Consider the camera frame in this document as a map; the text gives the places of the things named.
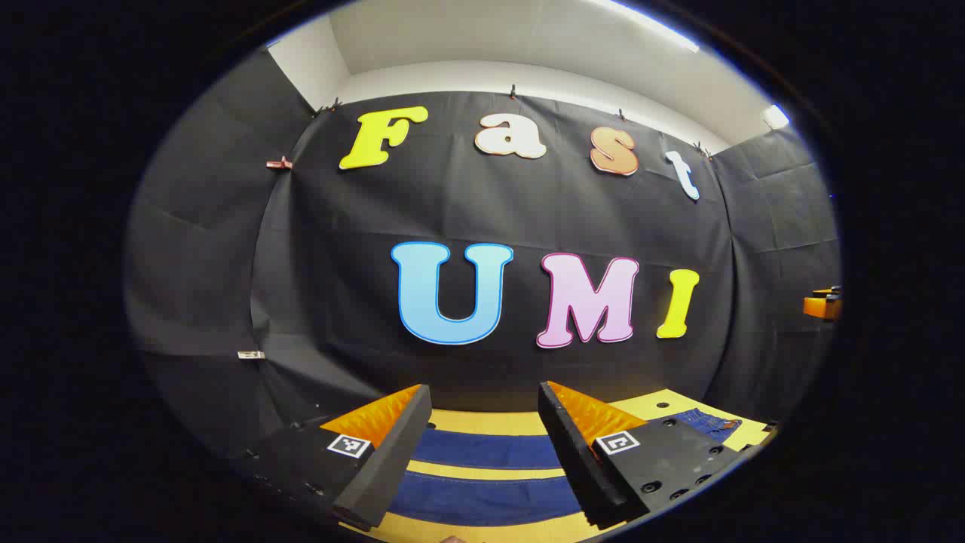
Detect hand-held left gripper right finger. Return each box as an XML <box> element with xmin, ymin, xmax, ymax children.
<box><xmin>537</xmin><ymin>380</ymin><xmax>777</xmax><ymax>530</ymax></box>

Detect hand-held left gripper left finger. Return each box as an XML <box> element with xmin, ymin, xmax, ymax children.
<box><xmin>232</xmin><ymin>384</ymin><xmax>433</xmax><ymax>531</ymax></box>

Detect blue denim jeans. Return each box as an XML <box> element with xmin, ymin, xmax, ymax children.
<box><xmin>388</xmin><ymin>408</ymin><xmax>743</xmax><ymax>527</ymax></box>

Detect black backdrop cloth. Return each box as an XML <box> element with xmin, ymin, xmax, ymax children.
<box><xmin>124</xmin><ymin>49</ymin><xmax>843</xmax><ymax>453</ymax></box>

